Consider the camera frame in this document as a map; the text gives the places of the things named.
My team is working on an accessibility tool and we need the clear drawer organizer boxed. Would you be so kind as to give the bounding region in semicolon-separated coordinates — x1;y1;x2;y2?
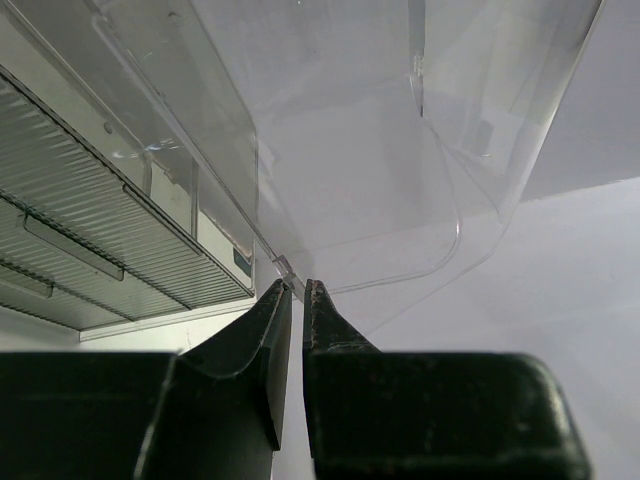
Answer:
1;1;258;331

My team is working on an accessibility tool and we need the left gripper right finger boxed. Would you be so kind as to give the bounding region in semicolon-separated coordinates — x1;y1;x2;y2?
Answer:
302;280;593;479

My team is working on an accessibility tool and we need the clear organizer lid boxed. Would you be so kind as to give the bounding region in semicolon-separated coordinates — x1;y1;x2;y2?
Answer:
92;1;601;293

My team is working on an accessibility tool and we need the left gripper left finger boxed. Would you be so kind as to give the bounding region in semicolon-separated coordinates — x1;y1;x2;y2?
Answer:
1;280;292;479

